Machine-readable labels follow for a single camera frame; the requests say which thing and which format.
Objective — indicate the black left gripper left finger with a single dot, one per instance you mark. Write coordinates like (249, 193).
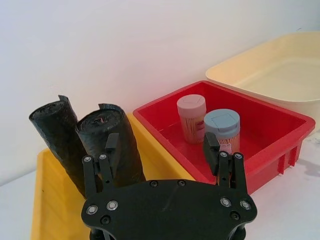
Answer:
(110, 165)

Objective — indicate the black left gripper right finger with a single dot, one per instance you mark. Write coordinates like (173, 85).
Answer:
(226, 170)

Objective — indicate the black garbage bag roll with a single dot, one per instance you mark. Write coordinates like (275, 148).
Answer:
(55, 130)
(127, 150)

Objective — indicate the blue-lidded toothpick jar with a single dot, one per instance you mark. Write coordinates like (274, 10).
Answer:
(222, 125)

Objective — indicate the red plastic bin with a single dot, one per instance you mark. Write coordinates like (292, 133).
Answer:
(262, 120)

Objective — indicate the yellow plastic bin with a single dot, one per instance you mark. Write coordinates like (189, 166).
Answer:
(50, 180)

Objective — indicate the pink-lidded toothpick jar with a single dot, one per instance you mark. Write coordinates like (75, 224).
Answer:
(191, 117)

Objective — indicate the cream plastic bin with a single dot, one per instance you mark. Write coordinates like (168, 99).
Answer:
(275, 75)

